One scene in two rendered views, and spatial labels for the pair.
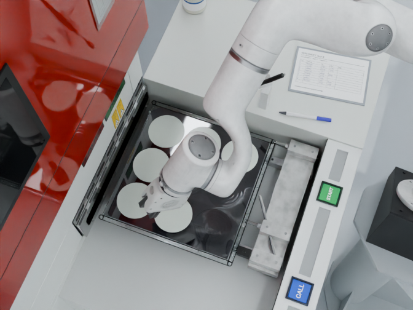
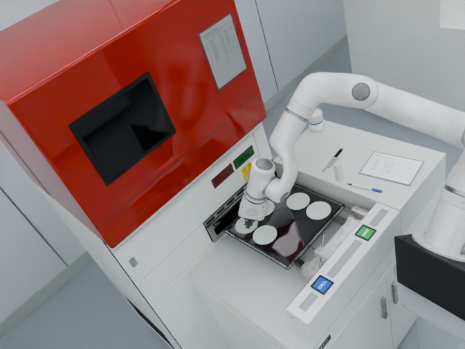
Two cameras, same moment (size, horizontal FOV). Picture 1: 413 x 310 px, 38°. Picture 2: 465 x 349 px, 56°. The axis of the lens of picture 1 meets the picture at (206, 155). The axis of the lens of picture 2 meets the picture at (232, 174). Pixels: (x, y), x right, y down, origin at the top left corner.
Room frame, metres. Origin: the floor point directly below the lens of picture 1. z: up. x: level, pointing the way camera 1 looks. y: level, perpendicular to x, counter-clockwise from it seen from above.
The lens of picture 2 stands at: (-0.51, -0.60, 2.21)
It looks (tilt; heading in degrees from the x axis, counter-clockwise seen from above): 38 degrees down; 37
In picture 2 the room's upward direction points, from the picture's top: 21 degrees counter-clockwise
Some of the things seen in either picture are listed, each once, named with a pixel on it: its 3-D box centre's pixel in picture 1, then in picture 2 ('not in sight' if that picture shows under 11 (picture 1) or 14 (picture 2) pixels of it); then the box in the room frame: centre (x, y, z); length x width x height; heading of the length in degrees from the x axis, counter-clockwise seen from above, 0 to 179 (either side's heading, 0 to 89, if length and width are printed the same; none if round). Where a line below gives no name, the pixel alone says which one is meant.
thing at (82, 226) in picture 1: (115, 158); (244, 202); (0.65, 0.25, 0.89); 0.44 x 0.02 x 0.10; 158
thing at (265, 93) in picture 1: (259, 90); (333, 166); (0.77, -0.14, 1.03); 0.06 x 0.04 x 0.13; 68
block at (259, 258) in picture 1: (266, 260); (313, 271); (0.35, -0.14, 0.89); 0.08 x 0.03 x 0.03; 68
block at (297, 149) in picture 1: (303, 151); (362, 212); (0.65, -0.26, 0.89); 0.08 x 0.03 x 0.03; 68
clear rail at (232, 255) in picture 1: (252, 200); (317, 235); (0.51, -0.12, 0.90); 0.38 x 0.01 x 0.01; 158
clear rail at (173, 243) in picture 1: (164, 240); (253, 247); (0.41, 0.12, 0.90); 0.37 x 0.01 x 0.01; 68
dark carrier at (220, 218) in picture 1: (188, 178); (281, 217); (0.58, 0.05, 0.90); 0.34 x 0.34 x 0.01; 68
